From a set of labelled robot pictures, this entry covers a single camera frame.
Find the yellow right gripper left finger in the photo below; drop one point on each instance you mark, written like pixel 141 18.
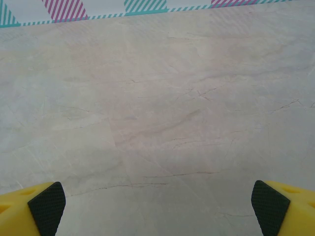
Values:
pixel 37 211

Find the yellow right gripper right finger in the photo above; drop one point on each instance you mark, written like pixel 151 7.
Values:
pixel 275 209

